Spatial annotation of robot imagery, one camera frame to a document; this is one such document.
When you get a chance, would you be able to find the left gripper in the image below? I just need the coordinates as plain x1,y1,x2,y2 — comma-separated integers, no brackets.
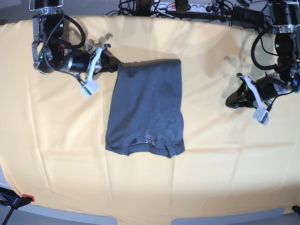
226,73,285,109

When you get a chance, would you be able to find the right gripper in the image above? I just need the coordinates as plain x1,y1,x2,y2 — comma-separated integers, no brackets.
67,44,120,78

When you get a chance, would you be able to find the blue-grey T-shirt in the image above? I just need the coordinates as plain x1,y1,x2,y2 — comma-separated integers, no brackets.
105,59,185,158

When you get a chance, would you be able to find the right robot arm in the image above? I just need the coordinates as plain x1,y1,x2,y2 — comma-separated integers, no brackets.
29,0,120,85

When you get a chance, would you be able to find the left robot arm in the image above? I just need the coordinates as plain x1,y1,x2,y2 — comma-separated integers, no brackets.
225,0,300,111

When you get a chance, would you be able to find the white power strip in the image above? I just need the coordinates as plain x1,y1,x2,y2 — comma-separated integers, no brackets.
151,0,220,16

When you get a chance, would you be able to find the black power adapter brick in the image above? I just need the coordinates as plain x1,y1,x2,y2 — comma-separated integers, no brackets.
232,7,265,25

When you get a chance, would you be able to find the yellow table cloth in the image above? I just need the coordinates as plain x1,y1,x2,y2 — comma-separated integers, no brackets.
0,16,300,221

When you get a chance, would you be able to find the black clamp at right edge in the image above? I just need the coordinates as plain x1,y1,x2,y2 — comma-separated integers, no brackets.
292,205,300,216

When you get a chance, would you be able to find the blue clamp with red pad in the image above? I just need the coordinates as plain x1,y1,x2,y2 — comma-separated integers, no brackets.
0,187,35,225

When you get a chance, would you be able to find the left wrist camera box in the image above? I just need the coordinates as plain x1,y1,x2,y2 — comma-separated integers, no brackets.
253,108,269,126

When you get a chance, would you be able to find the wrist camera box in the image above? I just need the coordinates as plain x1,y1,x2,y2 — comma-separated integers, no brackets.
253,108,269,126
80,79,99,98

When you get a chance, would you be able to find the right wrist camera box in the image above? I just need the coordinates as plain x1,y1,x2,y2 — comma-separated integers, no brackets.
80,79,99,98

